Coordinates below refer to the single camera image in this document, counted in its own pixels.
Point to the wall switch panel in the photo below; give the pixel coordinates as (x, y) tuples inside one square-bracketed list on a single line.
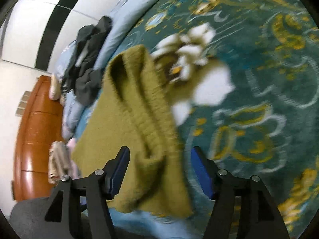
[(22, 104)]

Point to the olive green knit sweater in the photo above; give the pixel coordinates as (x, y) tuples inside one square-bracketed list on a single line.
[(132, 110)]

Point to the orange wooden headboard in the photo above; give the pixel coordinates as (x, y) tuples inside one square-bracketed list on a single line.
[(40, 126)]

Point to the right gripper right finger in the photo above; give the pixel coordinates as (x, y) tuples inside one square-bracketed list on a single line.
[(259, 215)]

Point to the white black sliding wardrobe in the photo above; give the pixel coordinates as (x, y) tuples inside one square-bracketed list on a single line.
[(37, 31)]

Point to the teal floral bed sheet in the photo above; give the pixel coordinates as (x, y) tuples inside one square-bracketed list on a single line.
[(255, 114)]

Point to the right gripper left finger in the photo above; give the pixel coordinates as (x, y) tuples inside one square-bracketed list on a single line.
[(62, 218)]

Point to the dark grey jacket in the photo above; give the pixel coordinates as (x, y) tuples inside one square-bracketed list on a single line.
[(80, 75)]

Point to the pink beige folded clothes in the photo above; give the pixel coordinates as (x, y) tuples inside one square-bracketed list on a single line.
[(60, 162)]

